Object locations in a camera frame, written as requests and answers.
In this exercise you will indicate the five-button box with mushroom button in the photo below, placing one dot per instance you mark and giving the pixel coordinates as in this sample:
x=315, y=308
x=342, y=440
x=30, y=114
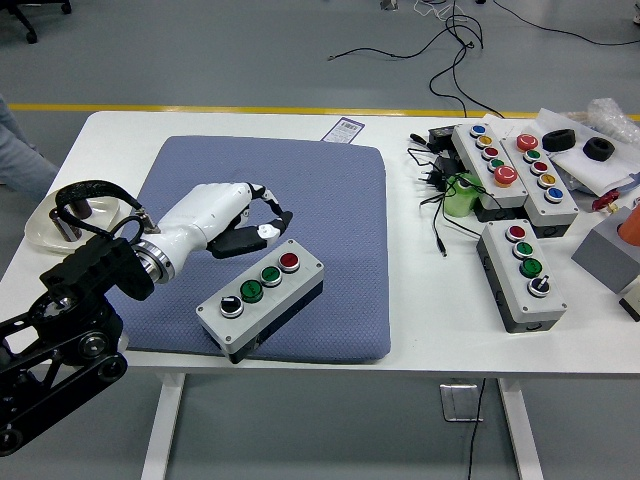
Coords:
x=555, y=212
x=475, y=160

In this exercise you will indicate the white table leg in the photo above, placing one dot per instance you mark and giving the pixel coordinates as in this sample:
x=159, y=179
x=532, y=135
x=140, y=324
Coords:
x=522, y=435
x=162, y=430

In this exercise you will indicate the white shallow dish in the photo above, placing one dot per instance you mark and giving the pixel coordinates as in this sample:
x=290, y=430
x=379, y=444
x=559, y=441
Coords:
x=102, y=207

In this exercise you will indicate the clear crumpled plastic bag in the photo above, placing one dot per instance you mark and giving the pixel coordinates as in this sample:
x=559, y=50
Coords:
x=612, y=117

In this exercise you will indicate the person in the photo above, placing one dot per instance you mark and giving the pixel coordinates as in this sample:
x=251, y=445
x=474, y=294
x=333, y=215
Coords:
x=20, y=160

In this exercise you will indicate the black pen-shaped probe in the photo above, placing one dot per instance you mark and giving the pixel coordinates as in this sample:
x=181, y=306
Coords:
x=418, y=138

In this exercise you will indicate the grey four-control button box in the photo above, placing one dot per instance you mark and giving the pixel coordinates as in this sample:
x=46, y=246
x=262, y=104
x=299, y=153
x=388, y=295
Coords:
x=500, y=260
x=240, y=325

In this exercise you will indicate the brown small cylinder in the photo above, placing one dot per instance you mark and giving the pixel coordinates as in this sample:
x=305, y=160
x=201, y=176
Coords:
x=84, y=207

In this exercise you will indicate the dark cylindrical battery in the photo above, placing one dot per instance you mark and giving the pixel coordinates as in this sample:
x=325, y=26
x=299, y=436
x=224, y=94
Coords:
x=65, y=227

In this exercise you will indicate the green plastic cylinder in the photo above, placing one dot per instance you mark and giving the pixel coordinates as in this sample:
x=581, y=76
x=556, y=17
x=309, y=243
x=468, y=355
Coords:
x=457, y=202

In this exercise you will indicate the grey block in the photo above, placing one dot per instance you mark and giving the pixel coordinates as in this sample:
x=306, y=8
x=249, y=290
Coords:
x=600, y=257

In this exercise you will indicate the red small part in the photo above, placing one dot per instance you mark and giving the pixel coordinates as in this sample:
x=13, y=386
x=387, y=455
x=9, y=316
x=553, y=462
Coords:
x=604, y=201

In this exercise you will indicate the black office chair base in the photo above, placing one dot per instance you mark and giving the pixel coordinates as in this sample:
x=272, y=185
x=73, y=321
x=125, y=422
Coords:
x=30, y=27

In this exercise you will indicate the white paper sheet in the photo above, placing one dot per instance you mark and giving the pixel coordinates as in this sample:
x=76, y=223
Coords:
x=590, y=170

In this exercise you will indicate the white and black small box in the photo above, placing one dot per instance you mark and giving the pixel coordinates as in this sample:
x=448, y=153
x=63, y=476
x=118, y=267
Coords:
x=632, y=302

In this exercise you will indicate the blue-grey padded mat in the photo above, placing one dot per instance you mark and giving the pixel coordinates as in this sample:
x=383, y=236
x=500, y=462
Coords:
x=330, y=210

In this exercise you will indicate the purple barcode label card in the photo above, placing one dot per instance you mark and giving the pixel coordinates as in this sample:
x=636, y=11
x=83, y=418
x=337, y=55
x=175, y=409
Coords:
x=344, y=129

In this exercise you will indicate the metal floor socket plate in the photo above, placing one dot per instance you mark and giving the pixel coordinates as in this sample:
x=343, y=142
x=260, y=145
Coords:
x=450, y=400

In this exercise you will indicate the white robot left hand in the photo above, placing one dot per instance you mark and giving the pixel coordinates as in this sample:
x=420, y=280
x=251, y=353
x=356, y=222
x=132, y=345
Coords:
x=205, y=210

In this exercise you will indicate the black flat power adapter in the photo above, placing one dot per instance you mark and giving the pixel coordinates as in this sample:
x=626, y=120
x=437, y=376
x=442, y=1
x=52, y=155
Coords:
x=442, y=136

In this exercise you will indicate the orange cylinder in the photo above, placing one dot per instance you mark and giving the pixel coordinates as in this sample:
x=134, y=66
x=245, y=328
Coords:
x=632, y=227

